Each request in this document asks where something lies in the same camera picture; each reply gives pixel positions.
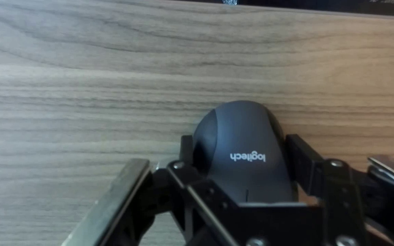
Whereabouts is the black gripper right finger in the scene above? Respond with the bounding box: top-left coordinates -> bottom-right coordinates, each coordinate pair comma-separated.
285,132 -> 394,246

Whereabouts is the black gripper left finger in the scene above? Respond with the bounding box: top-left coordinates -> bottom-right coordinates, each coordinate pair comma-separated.
62,134 -> 237,246

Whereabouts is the black Logitech computer mouse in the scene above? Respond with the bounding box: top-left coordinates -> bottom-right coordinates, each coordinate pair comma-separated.
192,99 -> 299,205

